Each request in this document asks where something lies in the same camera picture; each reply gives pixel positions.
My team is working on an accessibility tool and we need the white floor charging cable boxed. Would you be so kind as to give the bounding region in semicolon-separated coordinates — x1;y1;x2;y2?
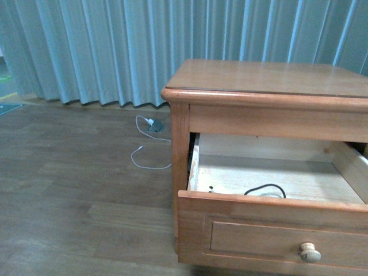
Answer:
131;115;173;170

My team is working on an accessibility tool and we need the round wooden knob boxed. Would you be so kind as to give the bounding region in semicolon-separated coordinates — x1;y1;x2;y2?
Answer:
298;242;321;263

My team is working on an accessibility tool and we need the grey floor power socket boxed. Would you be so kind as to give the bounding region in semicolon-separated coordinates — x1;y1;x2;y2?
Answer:
146;120;164;133

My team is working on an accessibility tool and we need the wooden drawer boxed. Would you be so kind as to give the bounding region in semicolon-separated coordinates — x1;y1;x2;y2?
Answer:
178;133;367;275

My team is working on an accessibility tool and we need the light blue pleated curtain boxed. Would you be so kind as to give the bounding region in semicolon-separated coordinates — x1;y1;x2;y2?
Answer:
1;1;367;106

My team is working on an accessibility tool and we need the black charger cable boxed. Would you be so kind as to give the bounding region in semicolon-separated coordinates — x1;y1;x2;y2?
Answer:
243;183;287;199

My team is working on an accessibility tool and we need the light wooden nightstand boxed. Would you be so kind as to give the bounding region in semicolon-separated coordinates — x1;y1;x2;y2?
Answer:
162;60;367;238

